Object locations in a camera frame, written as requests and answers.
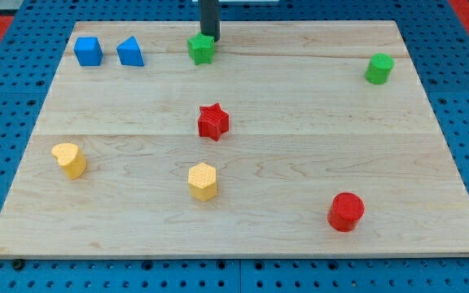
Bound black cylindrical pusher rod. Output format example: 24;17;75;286
199;0;220;42

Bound green star block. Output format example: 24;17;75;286
187;33;215;65

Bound blue triangle block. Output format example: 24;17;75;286
116;37;144;67

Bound red star block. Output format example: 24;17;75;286
197;103;230;141

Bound blue cube block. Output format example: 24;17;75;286
74;37;103;67

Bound light wooden board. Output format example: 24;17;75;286
0;20;469;260

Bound yellow hexagon block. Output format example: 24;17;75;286
188;163;217;202

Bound green cylinder block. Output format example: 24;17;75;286
365;53;394;85

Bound yellow heart block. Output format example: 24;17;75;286
51;142;87;180

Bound red cylinder block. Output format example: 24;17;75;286
327;192;365;232

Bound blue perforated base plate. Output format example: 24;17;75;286
0;0;469;292

